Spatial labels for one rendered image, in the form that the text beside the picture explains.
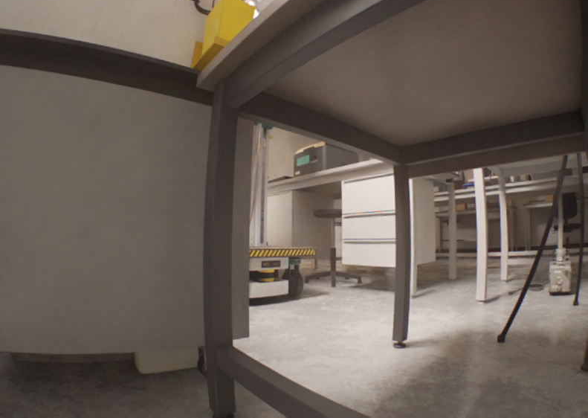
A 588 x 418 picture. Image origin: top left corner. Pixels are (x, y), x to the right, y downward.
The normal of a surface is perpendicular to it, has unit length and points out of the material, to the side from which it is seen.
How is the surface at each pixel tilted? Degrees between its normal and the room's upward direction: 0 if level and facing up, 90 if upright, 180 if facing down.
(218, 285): 90
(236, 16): 93
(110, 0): 90
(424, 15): 180
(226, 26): 93
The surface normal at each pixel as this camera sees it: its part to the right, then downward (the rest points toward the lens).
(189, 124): 0.64, -0.10
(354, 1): -0.77, -0.10
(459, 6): -0.01, 0.99
